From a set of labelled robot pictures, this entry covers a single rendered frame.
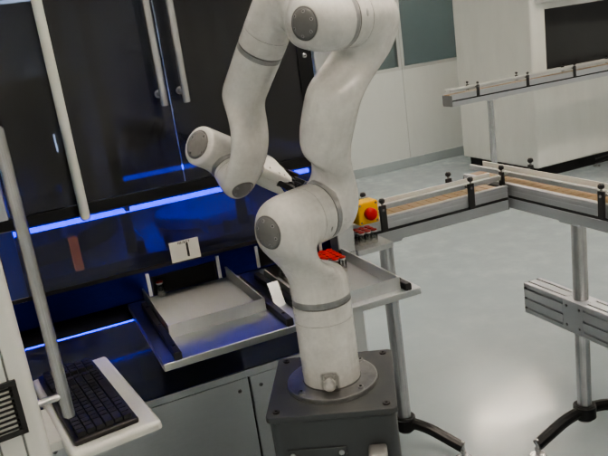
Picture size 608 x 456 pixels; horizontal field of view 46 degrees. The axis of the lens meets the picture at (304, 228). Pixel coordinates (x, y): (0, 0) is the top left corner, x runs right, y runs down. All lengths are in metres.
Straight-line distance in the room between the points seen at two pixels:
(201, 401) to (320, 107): 1.21
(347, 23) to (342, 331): 0.60
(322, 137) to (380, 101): 6.24
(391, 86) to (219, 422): 5.70
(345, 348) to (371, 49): 0.58
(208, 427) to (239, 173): 1.05
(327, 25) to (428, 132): 6.71
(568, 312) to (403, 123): 5.22
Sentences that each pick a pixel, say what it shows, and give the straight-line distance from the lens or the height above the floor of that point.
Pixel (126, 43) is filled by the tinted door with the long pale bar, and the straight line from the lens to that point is 1.98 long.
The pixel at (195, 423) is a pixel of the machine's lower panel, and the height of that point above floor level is 0.48.
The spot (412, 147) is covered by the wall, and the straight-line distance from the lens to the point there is 7.75.
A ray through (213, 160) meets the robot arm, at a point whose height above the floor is 1.34.
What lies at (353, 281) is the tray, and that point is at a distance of 2.00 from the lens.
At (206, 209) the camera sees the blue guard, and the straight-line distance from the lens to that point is 2.05.
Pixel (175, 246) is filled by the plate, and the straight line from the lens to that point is 2.05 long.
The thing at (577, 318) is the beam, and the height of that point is 0.50.
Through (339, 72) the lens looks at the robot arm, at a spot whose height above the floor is 1.49.
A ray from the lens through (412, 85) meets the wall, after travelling 7.70.
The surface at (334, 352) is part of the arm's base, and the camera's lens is 1.44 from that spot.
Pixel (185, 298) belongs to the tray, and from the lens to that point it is 2.09.
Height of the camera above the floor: 1.58
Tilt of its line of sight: 16 degrees down
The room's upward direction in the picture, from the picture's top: 8 degrees counter-clockwise
